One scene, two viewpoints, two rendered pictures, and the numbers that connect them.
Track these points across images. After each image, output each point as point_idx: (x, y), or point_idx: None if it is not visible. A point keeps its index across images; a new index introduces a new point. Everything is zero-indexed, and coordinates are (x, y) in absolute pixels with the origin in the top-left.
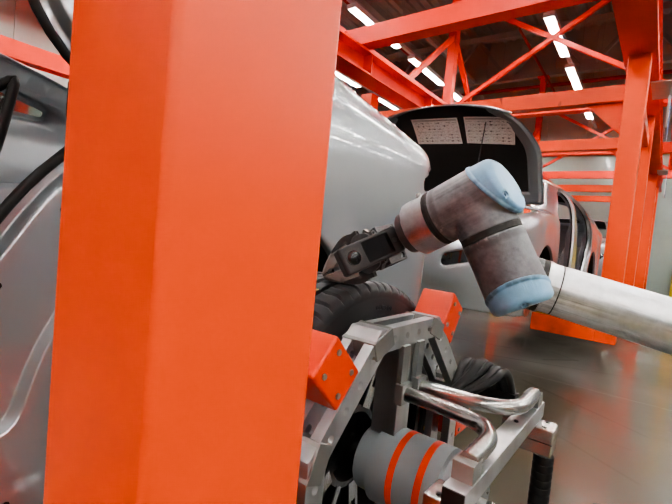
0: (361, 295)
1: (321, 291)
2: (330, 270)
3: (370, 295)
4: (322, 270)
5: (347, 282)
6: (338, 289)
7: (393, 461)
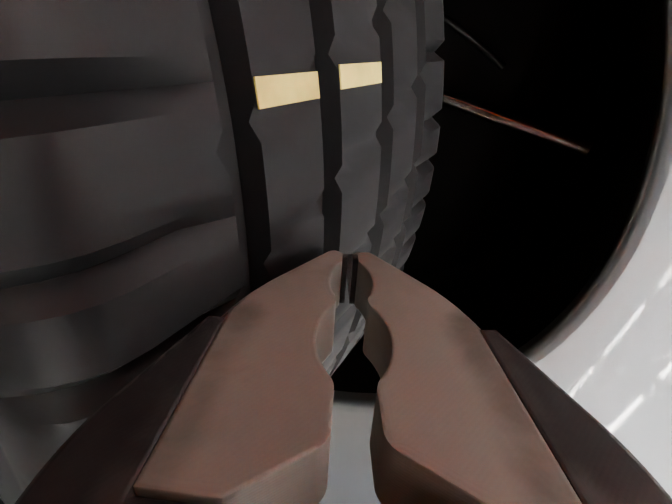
0: (5, 407)
1: (238, 127)
2: (357, 292)
3: (25, 485)
4: (367, 370)
5: (192, 340)
6: (154, 215)
7: None
